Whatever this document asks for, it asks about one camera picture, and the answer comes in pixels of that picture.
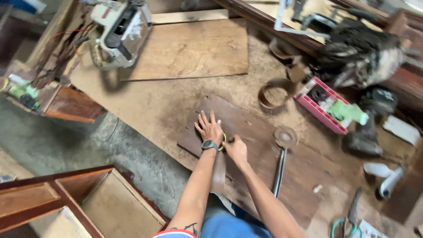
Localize grey wrist watch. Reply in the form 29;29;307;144
201;140;219;153

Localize person's left hand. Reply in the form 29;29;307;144
194;110;225;146

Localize black power router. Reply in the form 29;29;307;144
342;87;399;156

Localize brown veneer edge strip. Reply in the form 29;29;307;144
210;152;227;195

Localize green handled scissors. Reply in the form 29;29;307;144
331;187;363;238

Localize dark brown wooden beam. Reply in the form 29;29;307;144
211;0;326;58

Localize light plywood board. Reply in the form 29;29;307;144
119;18;249;82

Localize white circular saw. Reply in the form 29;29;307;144
75;0;153;71

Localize brown wooden cabinet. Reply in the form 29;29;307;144
0;165;171;238

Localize white ribbed plastic handle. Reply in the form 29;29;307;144
363;162;405;199

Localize green power tool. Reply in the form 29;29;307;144
7;74;41;111

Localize person's blue shorts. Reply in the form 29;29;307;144
200;195;273;238

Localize small brown wooden bench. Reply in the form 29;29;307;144
7;59;107;124

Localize white flat block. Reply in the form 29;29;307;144
383;115;421;146

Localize metal rod tool round head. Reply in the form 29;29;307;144
271;126;299;198

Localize pink plastic tray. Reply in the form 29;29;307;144
294;77;351;135

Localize dark brown plywood sheet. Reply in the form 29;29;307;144
176;94;334;229

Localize grey metal frame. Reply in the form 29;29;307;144
274;0;339;40

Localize person's right hand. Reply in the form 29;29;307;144
222;134;249;166

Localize light green plastic tool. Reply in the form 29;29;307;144
330;100;369;126

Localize brown edge banding roll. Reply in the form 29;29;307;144
258;78;297;110

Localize heap of black white rags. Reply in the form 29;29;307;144
314;18;405;89

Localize red white shirt sleeve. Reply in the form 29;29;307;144
151;229;197;238

